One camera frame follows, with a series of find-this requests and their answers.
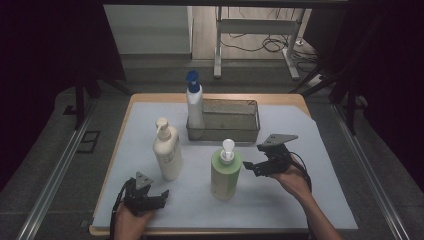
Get white power strip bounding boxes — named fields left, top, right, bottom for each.
left=308, top=74, right=326, bottom=88

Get metal mesh basket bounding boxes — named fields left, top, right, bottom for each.
left=185, top=98, right=261, bottom=144

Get aluminium rail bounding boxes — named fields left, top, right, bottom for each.
left=331, top=102, right=412, bottom=240
left=15, top=99, right=98, bottom=240

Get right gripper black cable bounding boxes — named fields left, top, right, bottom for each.
left=289, top=151, right=314, bottom=194

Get white table mat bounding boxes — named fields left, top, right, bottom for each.
left=91, top=101, right=359, bottom=231

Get black metal stand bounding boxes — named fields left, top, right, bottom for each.
left=289, top=64, right=358, bottom=136
left=73, top=69, right=134, bottom=131

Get white cabinet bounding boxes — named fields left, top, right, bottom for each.
left=103, top=4, right=194, bottom=56

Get cream pump bottle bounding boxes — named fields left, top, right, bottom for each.
left=152, top=117, right=184, bottom=182

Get person's left hand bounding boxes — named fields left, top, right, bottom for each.
left=114, top=201, right=156, bottom=240

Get person's right hand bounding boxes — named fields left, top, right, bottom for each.
left=269, top=162, right=313, bottom=202

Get white spray bottle blue trigger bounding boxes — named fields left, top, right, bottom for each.
left=184, top=69, right=207, bottom=139

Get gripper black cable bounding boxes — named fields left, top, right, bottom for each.
left=109, top=178, right=135, bottom=240
left=289, top=151, right=314, bottom=194

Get black floor cables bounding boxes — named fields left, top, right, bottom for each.
left=219, top=31, right=321, bottom=73

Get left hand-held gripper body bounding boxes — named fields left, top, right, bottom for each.
left=122, top=170, right=162, bottom=217

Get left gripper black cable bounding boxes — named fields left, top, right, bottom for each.
left=109, top=178, right=135, bottom=240

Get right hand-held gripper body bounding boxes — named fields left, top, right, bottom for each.
left=256, top=133, right=299, bottom=177

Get ribbed green pump bottle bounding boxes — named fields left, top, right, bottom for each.
left=210, top=138, right=243, bottom=202

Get dark curtain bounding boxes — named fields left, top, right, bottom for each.
left=301, top=0, right=424, bottom=193
left=0, top=0, right=127, bottom=193

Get white metal desk frame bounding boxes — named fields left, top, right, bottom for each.
left=213, top=6, right=301, bottom=81

